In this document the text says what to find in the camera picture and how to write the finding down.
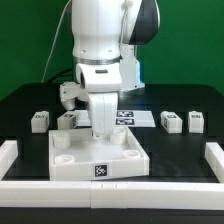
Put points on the white U-shaped fence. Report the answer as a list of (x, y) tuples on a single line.
[(125, 195)]

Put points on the white marker sheet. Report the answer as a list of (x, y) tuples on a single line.
[(130, 118)]

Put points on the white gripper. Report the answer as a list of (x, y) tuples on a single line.
[(98, 87)]

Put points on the white square tabletop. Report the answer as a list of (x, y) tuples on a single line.
[(74, 155)]

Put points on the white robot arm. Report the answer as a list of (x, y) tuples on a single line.
[(105, 34)]

